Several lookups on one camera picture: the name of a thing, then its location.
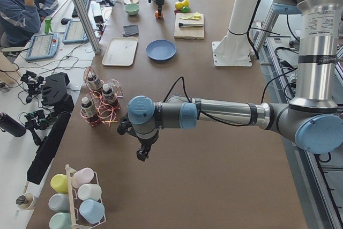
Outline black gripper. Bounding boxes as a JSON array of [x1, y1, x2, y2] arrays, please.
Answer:
[[117, 116, 159, 161], [156, 0, 163, 19]]

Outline orange mandarin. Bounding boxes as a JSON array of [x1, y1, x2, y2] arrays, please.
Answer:
[[154, 11, 163, 19]]

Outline blue plate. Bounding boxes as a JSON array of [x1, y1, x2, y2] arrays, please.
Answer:
[[146, 39, 177, 61]]

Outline yellow lemon upper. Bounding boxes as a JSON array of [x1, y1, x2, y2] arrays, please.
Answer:
[[175, 2, 184, 10]]

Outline steel muddler black tip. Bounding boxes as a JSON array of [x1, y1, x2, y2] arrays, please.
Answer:
[[178, 23, 204, 28]]

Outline green lime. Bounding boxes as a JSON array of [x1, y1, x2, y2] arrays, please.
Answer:
[[181, 6, 189, 13]]

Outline green bowl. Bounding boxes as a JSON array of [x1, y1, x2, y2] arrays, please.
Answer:
[[124, 3, 140, 16]]

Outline lemon slice flat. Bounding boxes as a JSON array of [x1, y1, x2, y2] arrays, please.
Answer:
[[184, 13, 193, 18]]

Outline yellow plastic knife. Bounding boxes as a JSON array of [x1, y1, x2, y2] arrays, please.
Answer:
[[180, 17, 201, 20]]

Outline bamboo cutting board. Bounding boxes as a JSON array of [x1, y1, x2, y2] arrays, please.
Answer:
[[174, 13, 205, 39]]

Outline lemon half slice upper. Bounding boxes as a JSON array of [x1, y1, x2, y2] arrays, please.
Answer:
[[193, 12, 201, 18]]

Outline grey folded cloth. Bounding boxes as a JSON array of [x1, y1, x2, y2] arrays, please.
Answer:
[[123, 25, 139, 36]]

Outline cream rabbit tray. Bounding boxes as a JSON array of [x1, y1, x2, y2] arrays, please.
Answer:
[[102, 37, 138, 67]]

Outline pink cup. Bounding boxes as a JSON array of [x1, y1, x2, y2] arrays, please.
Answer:
[[71, 167, 94, 188]]

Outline tea bottle lower left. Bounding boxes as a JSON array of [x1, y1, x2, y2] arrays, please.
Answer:
[[102, 84, 116, 105]]

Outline tea bottle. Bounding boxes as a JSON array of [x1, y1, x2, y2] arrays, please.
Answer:
[[81, 97, 100, 126], [87, 73, 102, 91], [102, 84, 116, 105]]

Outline white cup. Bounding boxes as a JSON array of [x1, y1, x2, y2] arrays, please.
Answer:
[[77, 183, 102, 201]]

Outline tea bottle lower right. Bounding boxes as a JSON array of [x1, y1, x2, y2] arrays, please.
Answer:
[[81, 97, 100, 126]]

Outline light blue cup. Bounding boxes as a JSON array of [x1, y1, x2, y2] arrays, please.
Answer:
[[79, 199, 105, 224]]

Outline black keyboard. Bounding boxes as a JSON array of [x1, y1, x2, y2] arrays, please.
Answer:
[[71, 0, 93, 18]]

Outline tea bottle upper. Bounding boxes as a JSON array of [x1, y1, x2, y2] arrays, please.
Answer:
[[87, 73, 102, 91]]

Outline yellow cup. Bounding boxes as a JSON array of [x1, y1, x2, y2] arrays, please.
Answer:
[[50, 174, 68, 194]]

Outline teach pendant far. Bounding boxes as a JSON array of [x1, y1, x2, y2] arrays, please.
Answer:
[[62, 20, 88, 45]]

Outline teach pendant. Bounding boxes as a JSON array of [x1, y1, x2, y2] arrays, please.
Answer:
[[62, 20, 88, 45], [25, 33, 59, 61]]

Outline grey cup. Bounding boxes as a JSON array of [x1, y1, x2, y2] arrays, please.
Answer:
[[48, 193, 70, 212]]

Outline mint cup bottom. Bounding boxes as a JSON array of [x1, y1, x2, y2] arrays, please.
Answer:
[[49, 212, 71, 229]]

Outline teach pendant near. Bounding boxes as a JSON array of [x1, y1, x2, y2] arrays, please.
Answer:
[[25, 33, 59, 61]]

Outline paper cup with tools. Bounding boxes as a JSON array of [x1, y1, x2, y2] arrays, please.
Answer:
[[16, 193, 36, 211]]

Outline seated person blue hoodie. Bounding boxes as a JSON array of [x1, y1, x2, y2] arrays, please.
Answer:
[[1, 0, 58, 47]]

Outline black water bottle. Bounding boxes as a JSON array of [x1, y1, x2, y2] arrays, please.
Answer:
[[0, 113, 26, 137]]

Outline copper wire bottle rack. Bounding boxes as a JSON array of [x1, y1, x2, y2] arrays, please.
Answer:
[[84, 67, 123, 126]]

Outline white wire cup rack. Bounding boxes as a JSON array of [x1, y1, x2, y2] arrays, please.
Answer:
[[65, 164, 107, 228]]

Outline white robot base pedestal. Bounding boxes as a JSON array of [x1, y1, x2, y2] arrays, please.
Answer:
[[212, 0, 259, 67]]

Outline aluminium frame post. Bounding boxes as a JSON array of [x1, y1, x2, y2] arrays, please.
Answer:
[[72, 0, 101, 54]]

